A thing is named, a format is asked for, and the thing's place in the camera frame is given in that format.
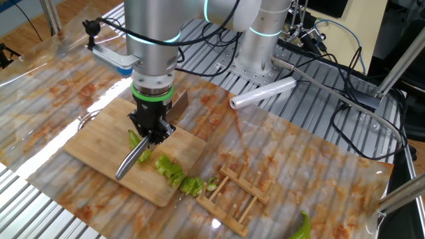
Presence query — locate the steel cleaver knife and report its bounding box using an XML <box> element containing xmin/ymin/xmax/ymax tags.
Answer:
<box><xmin>115</xmin><ymin>90</ymin><xmax>189</xmax><ymax>182</ymax></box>

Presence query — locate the black camera cable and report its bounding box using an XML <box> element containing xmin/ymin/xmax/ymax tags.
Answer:
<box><xmin>82</xmin><ymin>0</ymin><xmax>243</xmax><ymax>78</ymax></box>

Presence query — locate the wooden cutting board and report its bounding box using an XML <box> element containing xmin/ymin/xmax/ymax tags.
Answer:
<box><xmin>63</xmin><ymin>96</ymin><xmax>207</xmax><ymax>208</ymax></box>

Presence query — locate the beige cabinet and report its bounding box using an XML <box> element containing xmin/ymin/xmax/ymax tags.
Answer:
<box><xmin>315</xmin><ymin>0</ymin><xmax>388</xmax><ymax>74</ymax></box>

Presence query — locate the wooden peg rack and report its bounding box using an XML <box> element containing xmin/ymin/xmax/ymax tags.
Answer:
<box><xmin>195</xmin><ymin>152</ymin><xmax>276</xmax><ymax>238</ymax></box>

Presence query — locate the cut green pepper chunk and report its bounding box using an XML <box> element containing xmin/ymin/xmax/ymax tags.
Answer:
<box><xmin>167</xmin><ymin>171</ymin><xmax>187</xmax><ymax>189</ymax></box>
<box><xmin>157</xmin><ymin>161</ymin><xmax>175</xmax><ymax>176</ymax></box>
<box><xmin>165</xmin><ymin>163</ymin><xmax>183</xmax><ymax>180</ymax></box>
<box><xmin>154</xmin><ymin>153</ymin><xmax>172</xmax><ymax>170</ymax></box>
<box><xmin>179</xmin><ymin>175</ymin><xmax>205</xmax><ymax>197</ymax></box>

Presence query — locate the white plastic film roll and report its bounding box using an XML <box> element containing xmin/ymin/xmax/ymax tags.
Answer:
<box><xmin>228</xmin><ymin>76</ymin><xmax>298</xmax><ymax>110</ymax></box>

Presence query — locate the black cable bundle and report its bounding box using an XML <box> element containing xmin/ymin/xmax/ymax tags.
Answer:
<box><xmin>330</xmin><ymin>46</ymin><xmax>409</xmax><ymax>162</ymax></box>

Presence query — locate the cut green pepper stem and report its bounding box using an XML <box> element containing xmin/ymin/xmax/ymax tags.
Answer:
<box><xmin>205</xmin><ymin>177</ymin><xmax>220</xmax><ymax>193</ymax></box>

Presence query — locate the curved green chili pepper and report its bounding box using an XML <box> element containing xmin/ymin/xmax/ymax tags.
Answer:
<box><xmin>287</xmin><ymin>210</ymin><xmax>312</xmax><ymax>239</ymax></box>

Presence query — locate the marble pattern plastic mat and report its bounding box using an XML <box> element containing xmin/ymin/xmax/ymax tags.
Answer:
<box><xmin>0</xmin><ymin>5</ymin><xmax>394</xmax><ymax>239</ymax></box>

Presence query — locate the blue cable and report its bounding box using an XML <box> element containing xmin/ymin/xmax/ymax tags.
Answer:
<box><xmin>313</xmin><ymin>19</ymin><xmax>367</xmax><ymax>74</ymax></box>

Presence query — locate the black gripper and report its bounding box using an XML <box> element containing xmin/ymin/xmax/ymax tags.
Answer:
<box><xmin>127</xmin><ymin>99</ymin><xmax>177</xmax><ymax>150</ymax></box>

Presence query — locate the black tripod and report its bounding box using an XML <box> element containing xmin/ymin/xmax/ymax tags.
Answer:
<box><xmin>0</xmin><ymin>42</ymin><xmax>21</xmax><ymax>69</ymax></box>

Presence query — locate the aluminium frame post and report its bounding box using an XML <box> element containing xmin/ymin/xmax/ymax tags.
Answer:
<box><xmin>39</xmin><ymin>0</ymin><xmax>62</xmax><ymax>36</ymax></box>
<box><xmin>378</xmin><ymin>172</ymin><xmax>425</xmax><ymax>216</ymax></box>
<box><xmin>377</xmin><ymin>26</ymin><xmax>425</xmax><ymax>99</ymax></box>

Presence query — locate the long green chili pepper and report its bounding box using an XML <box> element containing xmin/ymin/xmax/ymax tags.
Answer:
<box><xmin>127</xmin><ymin>129</ymin><xmax>152</xmax><ymax>164</ymax></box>

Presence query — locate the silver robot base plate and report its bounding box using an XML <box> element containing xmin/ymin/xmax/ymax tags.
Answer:
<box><xmin>215</xmin><ymin>42</ymin><xmax>294</xmax><ymax>88</ymax></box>

